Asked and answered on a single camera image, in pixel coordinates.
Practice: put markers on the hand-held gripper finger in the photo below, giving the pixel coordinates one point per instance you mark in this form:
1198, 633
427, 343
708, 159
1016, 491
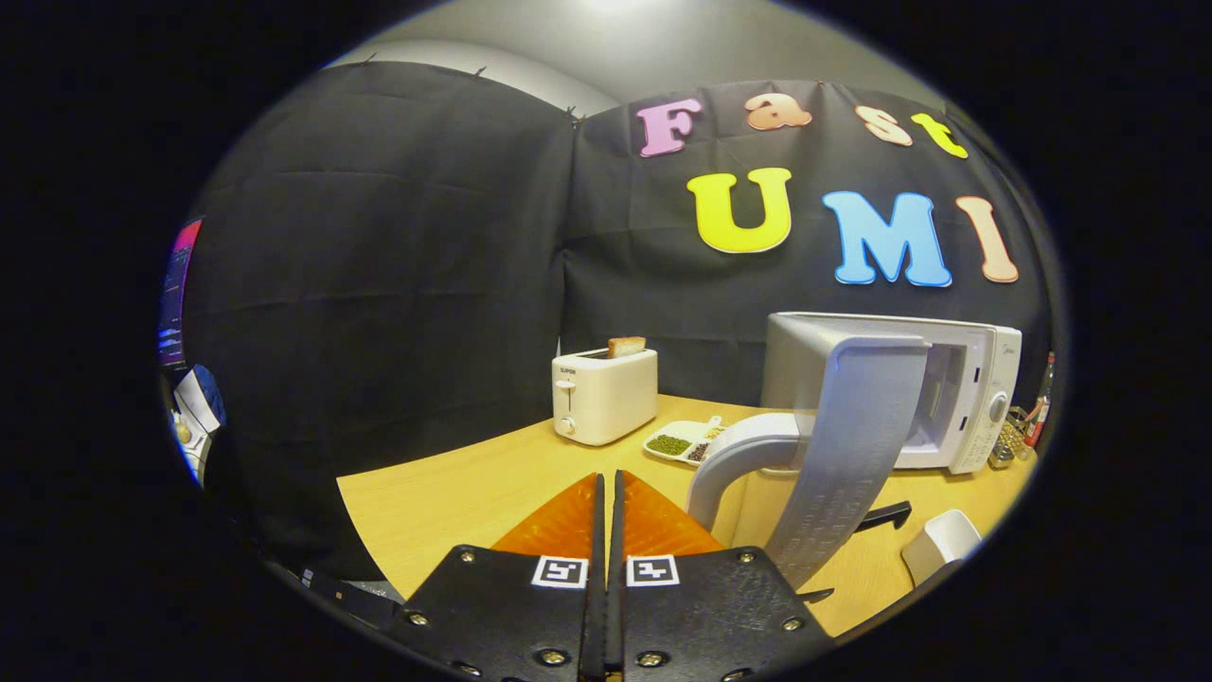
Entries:
618, 587
595, 587

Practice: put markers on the white toaster oven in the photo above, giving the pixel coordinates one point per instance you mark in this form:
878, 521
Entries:
852, 426

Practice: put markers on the cream bread toaster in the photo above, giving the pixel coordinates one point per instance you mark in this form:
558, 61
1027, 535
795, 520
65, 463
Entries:
606, 398

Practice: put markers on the white divided tray of beans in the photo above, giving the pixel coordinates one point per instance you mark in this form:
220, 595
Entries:
668, 444

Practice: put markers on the toasted bread slice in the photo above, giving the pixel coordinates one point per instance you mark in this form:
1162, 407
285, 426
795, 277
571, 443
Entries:
627, 347

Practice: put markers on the white rectangular dish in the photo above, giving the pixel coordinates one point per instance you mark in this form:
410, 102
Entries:
937, 549

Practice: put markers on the white paper item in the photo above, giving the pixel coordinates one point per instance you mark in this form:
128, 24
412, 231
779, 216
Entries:
197, 403

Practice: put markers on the clear bottle with red label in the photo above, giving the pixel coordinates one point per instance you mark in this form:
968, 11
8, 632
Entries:
1043, 407

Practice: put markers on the computer monitor screen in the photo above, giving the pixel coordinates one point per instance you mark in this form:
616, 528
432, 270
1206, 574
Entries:
178, 294

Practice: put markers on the ceiling light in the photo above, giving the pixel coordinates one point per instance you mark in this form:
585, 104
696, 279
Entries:
615, 5

